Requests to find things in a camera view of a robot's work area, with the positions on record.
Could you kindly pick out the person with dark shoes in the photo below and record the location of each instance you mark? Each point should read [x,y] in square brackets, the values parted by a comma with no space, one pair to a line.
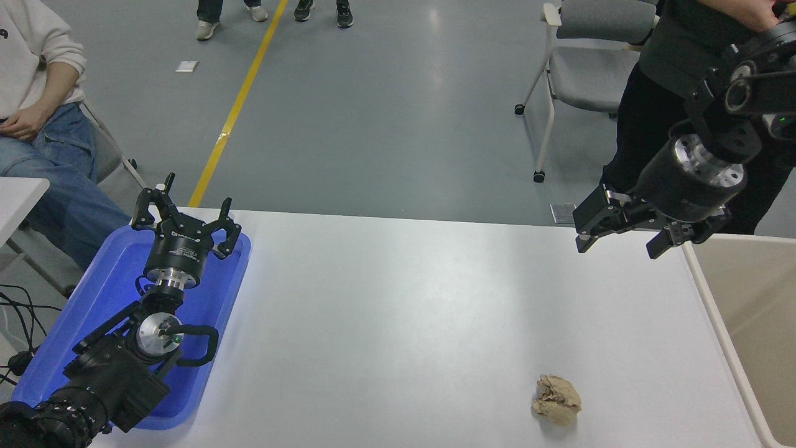
[344,14]

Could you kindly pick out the standing person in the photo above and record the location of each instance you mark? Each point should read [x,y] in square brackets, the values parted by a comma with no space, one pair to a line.
[653,112]

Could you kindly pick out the white paper scrap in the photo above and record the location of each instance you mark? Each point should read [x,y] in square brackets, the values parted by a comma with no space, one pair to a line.
[187,66]

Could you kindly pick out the seated person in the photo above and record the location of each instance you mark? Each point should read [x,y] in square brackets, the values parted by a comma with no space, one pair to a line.
[37,168]

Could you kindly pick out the person's hand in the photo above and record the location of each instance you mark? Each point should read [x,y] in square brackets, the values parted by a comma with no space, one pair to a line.
[25,123]
[758,14]

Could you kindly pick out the blue plastic tray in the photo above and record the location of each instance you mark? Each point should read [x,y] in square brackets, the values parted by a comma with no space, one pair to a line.
[99,292]

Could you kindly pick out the tan paper ball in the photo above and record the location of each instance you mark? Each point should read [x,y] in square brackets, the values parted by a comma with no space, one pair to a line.
[558,401]

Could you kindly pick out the small white side table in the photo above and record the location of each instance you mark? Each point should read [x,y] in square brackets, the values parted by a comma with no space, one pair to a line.
[18,199]

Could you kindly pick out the person with light shoes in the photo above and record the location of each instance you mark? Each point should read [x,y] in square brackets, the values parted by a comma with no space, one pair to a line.
[208,25]

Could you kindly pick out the grey folding chair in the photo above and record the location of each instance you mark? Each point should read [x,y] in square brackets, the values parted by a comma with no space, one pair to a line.
[109,155]

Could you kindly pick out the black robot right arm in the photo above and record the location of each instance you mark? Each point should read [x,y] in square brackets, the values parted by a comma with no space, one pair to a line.
[746,93]

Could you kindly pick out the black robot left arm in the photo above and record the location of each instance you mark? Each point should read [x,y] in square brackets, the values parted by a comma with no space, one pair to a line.
[112,373]

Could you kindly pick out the metal floor plate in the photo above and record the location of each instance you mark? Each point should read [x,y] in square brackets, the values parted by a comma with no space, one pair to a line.
[561,214]

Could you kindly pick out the grey wheeled chair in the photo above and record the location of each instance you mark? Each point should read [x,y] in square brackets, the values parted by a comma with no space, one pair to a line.
[584,74]

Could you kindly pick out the large pale bin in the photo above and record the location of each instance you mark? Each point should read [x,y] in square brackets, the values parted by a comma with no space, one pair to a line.
[758,323]

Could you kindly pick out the person's forearm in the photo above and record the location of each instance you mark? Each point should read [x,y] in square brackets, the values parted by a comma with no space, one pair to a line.
[57,87]
[718,5]

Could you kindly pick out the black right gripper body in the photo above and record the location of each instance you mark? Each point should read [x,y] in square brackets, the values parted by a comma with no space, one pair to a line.
[681,186]

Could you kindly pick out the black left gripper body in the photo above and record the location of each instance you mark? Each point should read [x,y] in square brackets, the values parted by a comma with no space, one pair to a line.
[177,252]

